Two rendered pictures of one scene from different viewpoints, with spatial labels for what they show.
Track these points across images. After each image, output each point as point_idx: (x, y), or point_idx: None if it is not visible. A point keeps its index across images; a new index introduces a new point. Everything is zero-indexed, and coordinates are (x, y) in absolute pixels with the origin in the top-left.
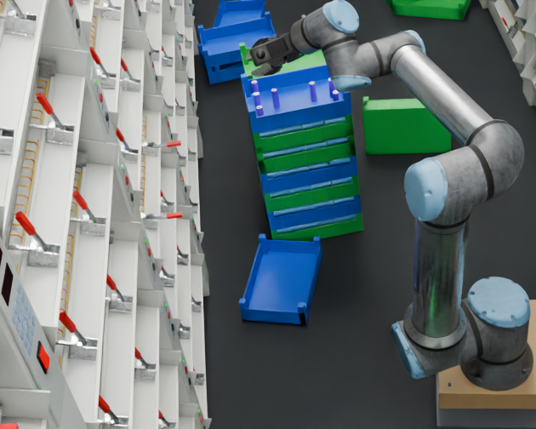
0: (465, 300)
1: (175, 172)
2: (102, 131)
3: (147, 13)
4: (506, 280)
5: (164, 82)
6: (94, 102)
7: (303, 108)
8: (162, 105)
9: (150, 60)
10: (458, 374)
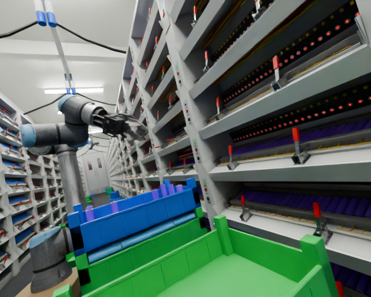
0: (60, 231)
1: (196, 174)
2: (142, 101)
3: (182, 82)
4: (35, 236)
5: (268, 163)
6: (141, 95)
7: (125, 198)
8: (186, 132)
9: (184, 107)
10: (75, 270)
